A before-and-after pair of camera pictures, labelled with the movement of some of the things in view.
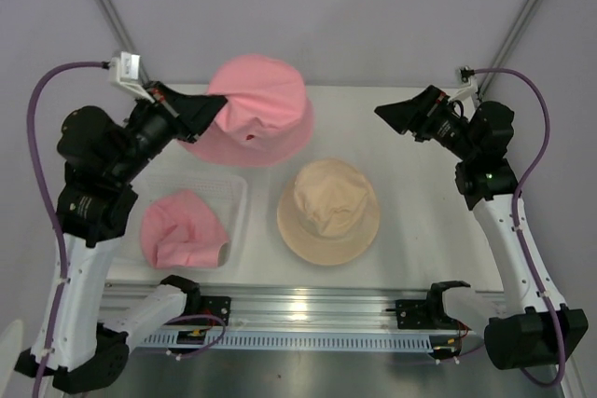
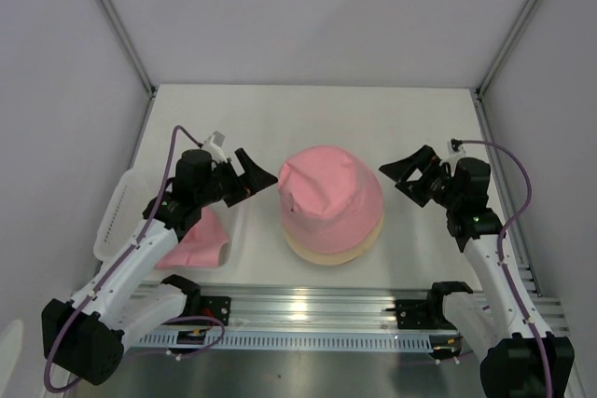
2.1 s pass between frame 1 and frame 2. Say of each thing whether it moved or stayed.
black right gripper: moved
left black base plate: stayed
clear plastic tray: stayed
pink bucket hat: moved
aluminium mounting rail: stayed
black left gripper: moved
